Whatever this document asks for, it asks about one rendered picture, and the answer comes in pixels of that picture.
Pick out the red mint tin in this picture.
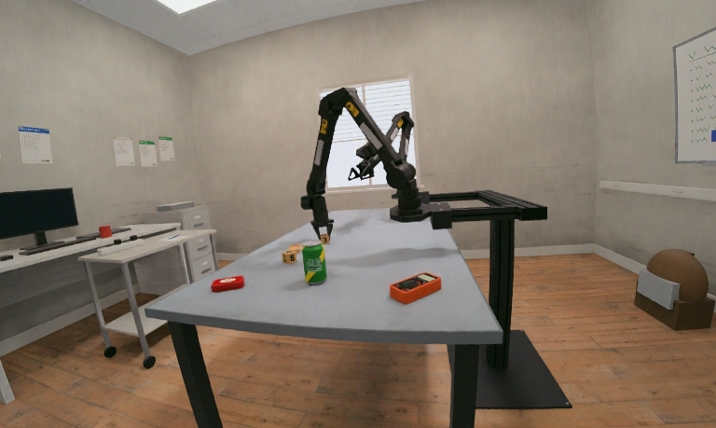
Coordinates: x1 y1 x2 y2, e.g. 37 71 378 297
212 276 244 293

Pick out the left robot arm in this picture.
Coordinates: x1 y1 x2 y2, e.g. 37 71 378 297
300 87 423 221

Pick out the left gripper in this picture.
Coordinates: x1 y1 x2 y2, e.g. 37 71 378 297
310 208 335 241

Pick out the green and yellow drink can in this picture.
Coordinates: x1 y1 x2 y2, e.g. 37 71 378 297
302 240 327 284

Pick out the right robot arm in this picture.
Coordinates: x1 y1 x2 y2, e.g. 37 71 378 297
355 110 415 166

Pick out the orange digital multimeter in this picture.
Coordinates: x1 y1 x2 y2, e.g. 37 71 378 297
390 272 441 304

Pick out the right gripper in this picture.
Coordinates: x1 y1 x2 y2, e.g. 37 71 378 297
348 163 377 181

